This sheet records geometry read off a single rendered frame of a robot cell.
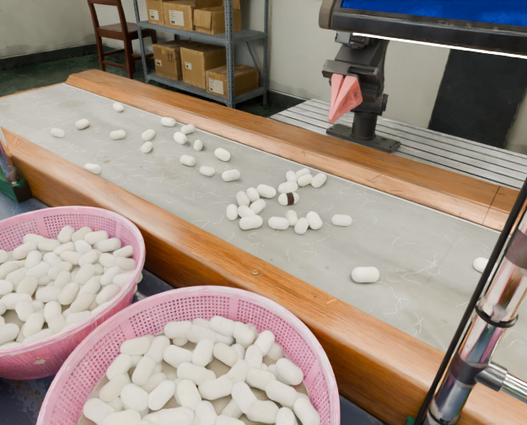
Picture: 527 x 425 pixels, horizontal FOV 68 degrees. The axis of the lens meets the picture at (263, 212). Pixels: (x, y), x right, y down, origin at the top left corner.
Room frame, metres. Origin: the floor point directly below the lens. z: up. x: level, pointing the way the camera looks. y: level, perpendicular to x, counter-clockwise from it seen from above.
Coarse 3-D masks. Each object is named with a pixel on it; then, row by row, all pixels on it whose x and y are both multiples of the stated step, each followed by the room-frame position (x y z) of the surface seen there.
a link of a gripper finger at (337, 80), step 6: (336, 78) 0.69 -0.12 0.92; (342, 78) 0.69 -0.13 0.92; (336, 84) 0.68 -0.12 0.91; (366, 84) 0.71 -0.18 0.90; (336, 90) 0.68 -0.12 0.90; (366, 90) 0.70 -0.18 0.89; (372, 90) 0.69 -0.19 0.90; (336, 96) 0.67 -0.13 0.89; (366, 96) 0.70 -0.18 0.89; (372, 96) 0.69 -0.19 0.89; (378, 96) 0.70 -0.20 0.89; (372, 102) 0.70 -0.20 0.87; (330, 108) 0.67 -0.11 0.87; (330, 114) 0.66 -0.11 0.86
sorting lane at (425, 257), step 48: (48, 96) 1.10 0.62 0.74; (96, 96) 1.11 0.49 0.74; (48, 144) 0.78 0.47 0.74; (96, 144) 0.79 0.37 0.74; (192, 144) 0.80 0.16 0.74; (240, 144) 0.80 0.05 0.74; (144, 192) 0.59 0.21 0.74; (192, 192) 0.59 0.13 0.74; (336, 192) 0.60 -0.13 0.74; (240, 240) 0.46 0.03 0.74; (288, 240) 0.46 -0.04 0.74; (336, 240) 0.46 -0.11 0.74; (384, 240) 0.46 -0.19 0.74; (432, 240) 0.47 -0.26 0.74; (480, 240) 0.47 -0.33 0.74; (336, 288) 0.36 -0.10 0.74; (384, 288) 0.36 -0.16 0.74; (432, 288) 0.36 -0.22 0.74; (432, 336) 0.29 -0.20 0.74
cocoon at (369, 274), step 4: (356, 268) 0.38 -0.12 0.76; (360, 268) 0.38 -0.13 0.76; (364, 268) 0.38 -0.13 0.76; (368, 268) 0.38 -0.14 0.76; (372, 268) 0.38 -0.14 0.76; (352, 272) 0.38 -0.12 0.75; (356, 272) 0.37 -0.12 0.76; (360, 272) 0.37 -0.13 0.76; (364, 272) 0.37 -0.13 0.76; (368, 272) 0.37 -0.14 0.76; (372, 272) 0.37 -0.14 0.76; (376, 272) 0.37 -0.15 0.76; (352, 276) 0.37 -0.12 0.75; (356, 276) 0.37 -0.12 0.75; (360, 276) 0.37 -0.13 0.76; (364, 276) 0.37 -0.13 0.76; (368, 276) 0.37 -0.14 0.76; (372, 276) 0.37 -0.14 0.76; (376, 276) 0.37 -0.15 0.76; (356, 280) 0.37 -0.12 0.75; (360, 280) 0.37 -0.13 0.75; (364, 280) 0.37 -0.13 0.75; (368, 280) 0.37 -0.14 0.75; (372, 280) 0.37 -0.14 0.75; (376, 280) 0.37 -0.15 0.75
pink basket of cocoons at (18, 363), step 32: (0, 224) 0.45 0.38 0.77; (32, 224) 0.47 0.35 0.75; (64, 224) 0.48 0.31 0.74; (96, 224) 0.48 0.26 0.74; (128, 224) 0.46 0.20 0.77; (128, 288) 0.33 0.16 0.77; (96, 320) 0.29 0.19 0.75; (0, 352) 0.24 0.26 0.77; (32, 352) 0.25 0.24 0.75; (64, 352) 0.27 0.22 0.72
